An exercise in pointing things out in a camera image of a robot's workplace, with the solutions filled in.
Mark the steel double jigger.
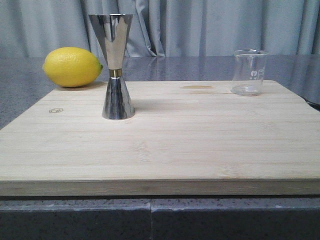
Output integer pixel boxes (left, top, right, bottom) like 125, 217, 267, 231
89, 13, 135, 120

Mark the clear glass measuring cup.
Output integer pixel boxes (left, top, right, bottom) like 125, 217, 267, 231
231, 49, 269, 96

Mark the light wooden cutting board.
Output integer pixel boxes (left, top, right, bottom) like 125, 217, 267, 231
0, 80, 320, 196

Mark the black cutting board handle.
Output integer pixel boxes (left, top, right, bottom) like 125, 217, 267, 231
305, 99, 320, 111

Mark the yellow lemon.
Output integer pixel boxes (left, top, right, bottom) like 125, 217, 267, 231
42, 47, 103, 88

